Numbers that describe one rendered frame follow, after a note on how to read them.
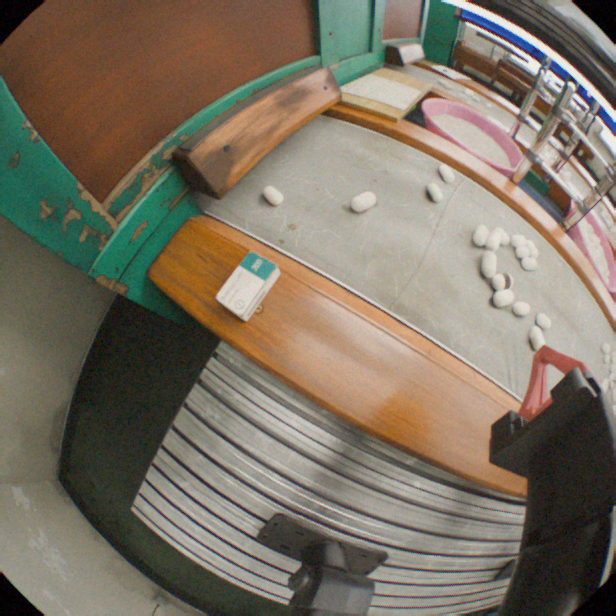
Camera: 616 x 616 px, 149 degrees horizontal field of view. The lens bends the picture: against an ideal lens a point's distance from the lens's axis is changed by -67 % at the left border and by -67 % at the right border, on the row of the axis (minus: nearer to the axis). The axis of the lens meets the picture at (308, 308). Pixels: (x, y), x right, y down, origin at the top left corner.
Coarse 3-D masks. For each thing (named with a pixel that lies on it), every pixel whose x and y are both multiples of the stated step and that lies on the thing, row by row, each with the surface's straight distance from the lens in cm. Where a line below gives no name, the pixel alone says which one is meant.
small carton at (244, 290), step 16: (256, 256) 25; (240, 272) 25; (256, 272) 24; (272, 272) 24; (224, 288) 25; (240, 288) 24; (256, 288) 24; (224, 304) 24; (240, 304) 24; (256, 304) 25
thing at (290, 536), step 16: (272, 528) 40; (288, 528) 39; (304, 528) 39; (272, 544) 42; (288, 544) 41; (304, 544) 41; (320, 544) 40; (336, 544) 40; (352, 544) 42; (304, 560) 39; (320, 560) 36; (336, 560) 37; (352, 560) 44; (368, 560) 45; (384, 560) 46
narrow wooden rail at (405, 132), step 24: (360, 120) 49; (384, 120) 49; (408, 144) 48; (432, 144) 47; (456, 168) 47; (480, 168) 48; (504, 192) 48; (528, 216) 50; (552, 240) 53; (576, 264) 58; (600, 288) 66
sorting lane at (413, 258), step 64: (320, 128) 49; (256, 192) 37; (320, 192) 35; (384, 192) 37; (448, 192) 42; (320, 256) 29; (384, 256) 30; (448, 256) 34; (512, 256) 42; (448, 320) 30; (512, 320) 37; (576, 320) 54; (512, 384) 36
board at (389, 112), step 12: (372, 72) 75; (384, 72) 77; (396, 72) 80; (408, 84) 71; (420, 84) 75; (348, 96) 54; (360, 96) 55; (420, 96) 64; (360, 108) 51; (372, 108) 50; (384, 108) 51; (396, 108) 53; (408, 108) 55; (396, 120) 49
